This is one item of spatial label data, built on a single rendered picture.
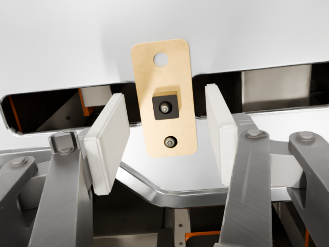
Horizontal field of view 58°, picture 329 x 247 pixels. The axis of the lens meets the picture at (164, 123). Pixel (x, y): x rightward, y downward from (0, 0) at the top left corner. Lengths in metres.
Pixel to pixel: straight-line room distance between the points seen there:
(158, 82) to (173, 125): 0.03
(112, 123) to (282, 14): 0.12
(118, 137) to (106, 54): 0.06
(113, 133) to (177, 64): 0.07
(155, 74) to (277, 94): 0.09
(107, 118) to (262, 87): 0.12
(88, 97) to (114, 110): 0.19
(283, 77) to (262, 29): 0.04
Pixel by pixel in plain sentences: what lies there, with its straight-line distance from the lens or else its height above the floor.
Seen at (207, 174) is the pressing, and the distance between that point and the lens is 0.24.
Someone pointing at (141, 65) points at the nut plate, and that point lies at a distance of 0.20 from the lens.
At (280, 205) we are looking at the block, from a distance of 0.65.
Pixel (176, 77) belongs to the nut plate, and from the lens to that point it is 0.20.
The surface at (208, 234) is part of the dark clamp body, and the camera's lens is 0.33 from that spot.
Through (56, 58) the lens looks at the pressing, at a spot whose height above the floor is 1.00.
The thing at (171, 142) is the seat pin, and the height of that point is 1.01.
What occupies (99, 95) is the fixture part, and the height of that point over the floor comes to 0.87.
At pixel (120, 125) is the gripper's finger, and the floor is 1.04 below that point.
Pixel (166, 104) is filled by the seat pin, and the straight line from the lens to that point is 0.19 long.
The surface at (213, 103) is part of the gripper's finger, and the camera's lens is 0.16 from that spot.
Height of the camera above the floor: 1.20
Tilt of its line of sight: 67 degrees down
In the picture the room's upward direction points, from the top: 175 degrees counter-clockwise
